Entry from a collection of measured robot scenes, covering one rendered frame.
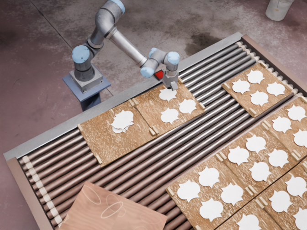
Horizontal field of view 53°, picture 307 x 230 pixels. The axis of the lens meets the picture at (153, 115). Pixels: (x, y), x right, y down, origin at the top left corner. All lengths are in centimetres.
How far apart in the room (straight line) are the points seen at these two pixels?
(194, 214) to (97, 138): 77
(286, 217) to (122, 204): 96
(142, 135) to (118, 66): 173
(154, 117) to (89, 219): 80
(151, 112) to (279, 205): 99
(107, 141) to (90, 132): 14
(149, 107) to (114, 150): 40
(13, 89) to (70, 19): 124
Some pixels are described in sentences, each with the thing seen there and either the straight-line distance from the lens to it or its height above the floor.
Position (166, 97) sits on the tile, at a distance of 222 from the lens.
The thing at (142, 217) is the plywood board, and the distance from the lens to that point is 175.
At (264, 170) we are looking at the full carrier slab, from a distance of 210.
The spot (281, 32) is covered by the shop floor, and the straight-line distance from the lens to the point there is 452.
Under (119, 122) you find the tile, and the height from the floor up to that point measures 97.
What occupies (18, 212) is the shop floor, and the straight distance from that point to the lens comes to 301.
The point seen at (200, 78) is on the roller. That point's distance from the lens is 241.
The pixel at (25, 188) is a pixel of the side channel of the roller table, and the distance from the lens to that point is 200.
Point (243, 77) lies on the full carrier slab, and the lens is 248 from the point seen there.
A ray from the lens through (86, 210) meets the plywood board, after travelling 178.
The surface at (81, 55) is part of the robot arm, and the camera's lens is 218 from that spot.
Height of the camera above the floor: 274
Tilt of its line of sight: 57 degrees down
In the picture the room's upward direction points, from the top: 5 degrees clockwise
